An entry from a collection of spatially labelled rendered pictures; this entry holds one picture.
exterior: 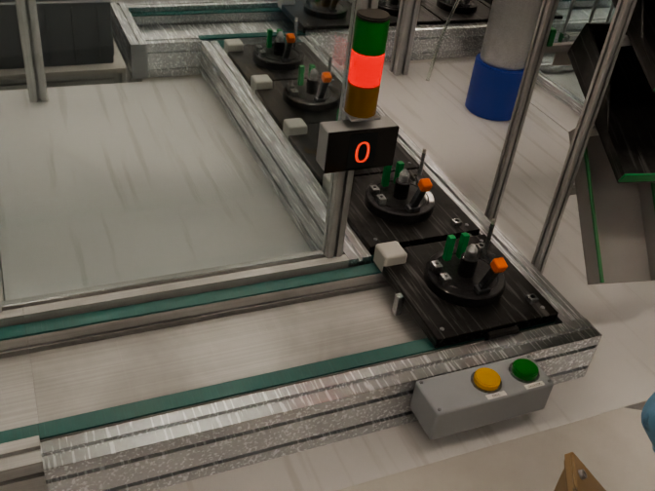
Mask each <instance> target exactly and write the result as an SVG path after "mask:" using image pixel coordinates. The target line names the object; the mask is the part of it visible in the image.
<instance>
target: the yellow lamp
mask: <svg viewBox="0 0 655 491"><path fill-rule="evenodd" d="M379 88H380V85H379V86H377V87H375V88H361V87H357V86H355V85H353V84H351V83H350V82H349V81H348V83H347V90H346V97H345V105H344V111H345V112H346V113H347V114H349V115H351V116H353V117H357V118H369V117H372V116H374V115H375V113H376V107H377V100H378V95H379Z"/></svg>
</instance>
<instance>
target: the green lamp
mask: <svg viewBox="0 0 655 491"><path fill-rule="evenodd" d="M389 25H390V20H388V21H386V22H369V21H365V20H362V19H360V18H359V17H358V16H357V15H356V21H355V29H354V36H353V44H352V49H353V50H354V51H355V52H356V53H358V54H360V55H364V56H369V57H377V56H381V55H383V54H385V51H386V44H387V38H388V31H389Z"/></svg>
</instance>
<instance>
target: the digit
mask: <svg viewBox="0 0 655 491"><path fill-rule="evenodd" d="M377 137H378V132H371V133H362V134H352V135H351V137H350V145H349V152H348V159H347V167H346V169H350V168H358V167H366V166H373V162H374V156H375V150H376V144H377Z"/></svg>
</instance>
